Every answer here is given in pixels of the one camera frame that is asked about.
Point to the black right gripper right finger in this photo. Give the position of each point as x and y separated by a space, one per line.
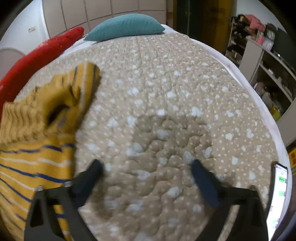
250 222

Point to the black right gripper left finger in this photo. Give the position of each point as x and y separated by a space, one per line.
42 222

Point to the yellow striped knit sweater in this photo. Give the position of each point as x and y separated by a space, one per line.
38 140

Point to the pink clothes pile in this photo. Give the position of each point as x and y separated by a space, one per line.
255 23

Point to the smartphone with lit screen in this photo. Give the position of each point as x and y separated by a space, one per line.
279 175

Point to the yellow cardboard box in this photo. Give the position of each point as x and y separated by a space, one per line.
292 157

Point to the red snowflake blanket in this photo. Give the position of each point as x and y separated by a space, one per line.
20 73

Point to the white shelf unit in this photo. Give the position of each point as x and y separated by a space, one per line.
267 60

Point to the beige dotted quilt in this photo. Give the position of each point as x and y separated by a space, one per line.
162 102

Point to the dark wooden door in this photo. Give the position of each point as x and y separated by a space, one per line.
208 21

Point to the beige padded headboard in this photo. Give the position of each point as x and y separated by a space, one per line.
61 16

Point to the teal pillow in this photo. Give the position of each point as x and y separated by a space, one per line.
124 26

